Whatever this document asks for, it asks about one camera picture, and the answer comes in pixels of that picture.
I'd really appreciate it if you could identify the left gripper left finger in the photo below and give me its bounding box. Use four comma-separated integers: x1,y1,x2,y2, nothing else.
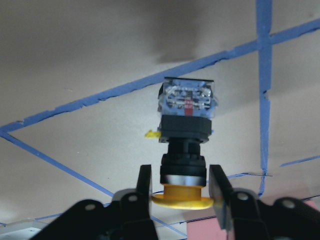
135,164,152,220

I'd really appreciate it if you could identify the pink plastic bin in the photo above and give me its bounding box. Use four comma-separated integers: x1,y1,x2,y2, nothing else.
186,197,320,240

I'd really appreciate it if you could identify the yellow push button switch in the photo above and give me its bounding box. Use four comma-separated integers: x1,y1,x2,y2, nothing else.
145,77,218,210

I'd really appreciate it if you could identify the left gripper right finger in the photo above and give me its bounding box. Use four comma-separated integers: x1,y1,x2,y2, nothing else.
208,164,233,230

